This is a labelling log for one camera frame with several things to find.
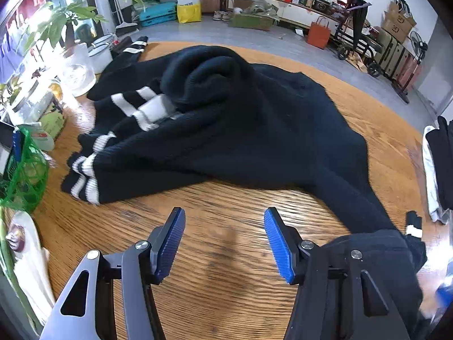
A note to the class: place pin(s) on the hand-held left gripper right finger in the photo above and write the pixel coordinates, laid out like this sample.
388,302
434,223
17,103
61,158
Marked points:
279,248

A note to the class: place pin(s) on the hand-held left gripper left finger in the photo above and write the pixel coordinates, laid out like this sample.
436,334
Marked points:
169,251

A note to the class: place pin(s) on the black white-striped knit sweater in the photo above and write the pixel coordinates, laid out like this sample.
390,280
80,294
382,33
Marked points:
247,131

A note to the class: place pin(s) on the white crumpled cloth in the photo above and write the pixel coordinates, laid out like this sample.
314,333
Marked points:
32,279

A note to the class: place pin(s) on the green mesh basket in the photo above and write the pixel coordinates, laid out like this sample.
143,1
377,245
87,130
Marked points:
28,184

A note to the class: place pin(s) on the folded light grey sweatshirt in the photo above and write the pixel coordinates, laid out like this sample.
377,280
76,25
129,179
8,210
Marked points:
430,184

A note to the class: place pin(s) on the white plastic bottle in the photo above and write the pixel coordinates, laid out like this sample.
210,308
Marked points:
39,138

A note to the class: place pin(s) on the green-labelled food jar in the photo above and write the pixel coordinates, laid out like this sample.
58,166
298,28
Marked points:
49,120

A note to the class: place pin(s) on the black box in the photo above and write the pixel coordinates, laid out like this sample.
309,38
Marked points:
5,156

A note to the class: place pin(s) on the clear glass jar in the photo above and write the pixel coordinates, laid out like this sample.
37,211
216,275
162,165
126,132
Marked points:
76,74

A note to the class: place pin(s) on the white enamel pot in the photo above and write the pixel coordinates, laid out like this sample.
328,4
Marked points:
102,55

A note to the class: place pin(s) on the black wheeled cart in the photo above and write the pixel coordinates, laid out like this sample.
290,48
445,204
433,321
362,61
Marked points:
357,47

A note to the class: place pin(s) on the orange paper bag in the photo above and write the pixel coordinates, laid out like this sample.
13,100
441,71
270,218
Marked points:
318,35

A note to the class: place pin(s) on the small pink suitcase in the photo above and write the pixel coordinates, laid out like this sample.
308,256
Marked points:
410,71

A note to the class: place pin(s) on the olive suitcase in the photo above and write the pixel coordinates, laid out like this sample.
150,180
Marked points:
391,55

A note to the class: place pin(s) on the olive cardboard box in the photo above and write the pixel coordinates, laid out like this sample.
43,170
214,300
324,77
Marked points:
251,23

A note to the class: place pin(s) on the white broom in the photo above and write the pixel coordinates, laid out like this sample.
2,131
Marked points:
125,28

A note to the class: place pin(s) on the low white cabinet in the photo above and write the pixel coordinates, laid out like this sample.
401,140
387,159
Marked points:
297,16

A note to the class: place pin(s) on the teal suitcase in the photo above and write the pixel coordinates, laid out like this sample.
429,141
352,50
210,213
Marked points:
157,14

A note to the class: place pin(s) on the beige sneaker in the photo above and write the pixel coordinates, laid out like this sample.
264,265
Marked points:
227,16
217,16

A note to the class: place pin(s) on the yellow shopping bag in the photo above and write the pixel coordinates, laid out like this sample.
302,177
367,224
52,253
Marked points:
189,13

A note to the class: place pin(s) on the brown cardboard box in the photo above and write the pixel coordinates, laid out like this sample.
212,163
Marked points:
396,28
403,9

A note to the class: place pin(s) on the black standing fan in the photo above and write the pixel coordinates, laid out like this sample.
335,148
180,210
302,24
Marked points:
417,40

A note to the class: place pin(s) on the potted green plant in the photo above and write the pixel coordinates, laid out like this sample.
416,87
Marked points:
67,14

